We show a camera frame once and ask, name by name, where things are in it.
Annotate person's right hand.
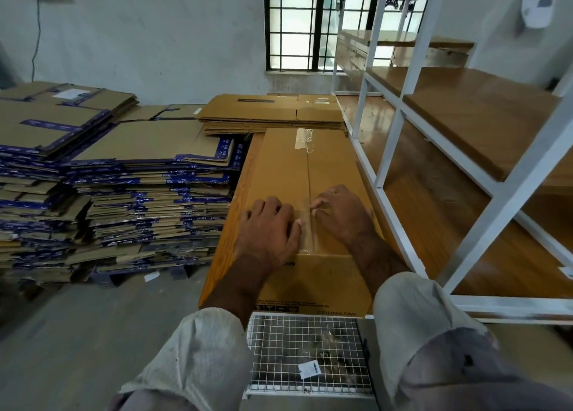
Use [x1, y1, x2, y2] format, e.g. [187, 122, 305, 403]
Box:
[310, 185, 379, 250]

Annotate stack of brown boxes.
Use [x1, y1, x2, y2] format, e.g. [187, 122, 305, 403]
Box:
[197, 93, 346, 137]

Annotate white paper tag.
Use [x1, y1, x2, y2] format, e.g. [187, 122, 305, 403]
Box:
[298, 358, 324, 381]

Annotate wooden table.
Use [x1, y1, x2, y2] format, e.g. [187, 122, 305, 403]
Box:
[199, 91, 573, 322]

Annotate black framed window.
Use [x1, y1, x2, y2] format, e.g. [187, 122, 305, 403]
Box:
[263, 0, 431, 73]

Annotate crumpled tape scraps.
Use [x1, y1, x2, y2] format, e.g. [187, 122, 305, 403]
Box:
[309, 330, 359, 363]

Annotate brown cardboard box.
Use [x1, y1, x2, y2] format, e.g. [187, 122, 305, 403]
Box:
[253, 127, 386, 316]

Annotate person's light grey shirt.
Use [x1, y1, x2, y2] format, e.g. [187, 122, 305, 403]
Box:
[107, 272, 573, 411]

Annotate person's right forearm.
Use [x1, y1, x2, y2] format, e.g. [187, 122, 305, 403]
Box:
[351, 231, 413, 298]

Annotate white wire mesh cage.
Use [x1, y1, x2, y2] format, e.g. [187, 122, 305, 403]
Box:
[244, 312, 377, 398]

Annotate person's left hand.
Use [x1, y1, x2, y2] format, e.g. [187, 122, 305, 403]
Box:
[233, 197, 304, 273]

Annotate white metal shelf rack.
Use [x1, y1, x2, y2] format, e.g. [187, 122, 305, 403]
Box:
[331, 0, 573, 322]

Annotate stack of cardboard boxes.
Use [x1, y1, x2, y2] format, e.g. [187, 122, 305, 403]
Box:
[67, 104, 252, 277]
[0, 82, 140, 286]

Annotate white wall device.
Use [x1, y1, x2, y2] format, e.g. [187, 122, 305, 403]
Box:
[522, 0, 560, 30]

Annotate thin wall cable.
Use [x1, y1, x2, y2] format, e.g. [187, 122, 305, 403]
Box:
[30, 0, 43, 83]

